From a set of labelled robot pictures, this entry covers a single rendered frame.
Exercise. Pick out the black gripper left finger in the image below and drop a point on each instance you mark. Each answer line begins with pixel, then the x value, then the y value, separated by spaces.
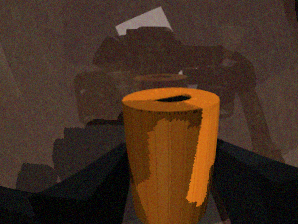
pixel 95 195

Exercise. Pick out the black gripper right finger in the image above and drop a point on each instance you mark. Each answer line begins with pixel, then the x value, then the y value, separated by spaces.
pixel 255 189

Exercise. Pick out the orange knob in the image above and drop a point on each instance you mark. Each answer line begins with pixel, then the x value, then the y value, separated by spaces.
pixel 171 137

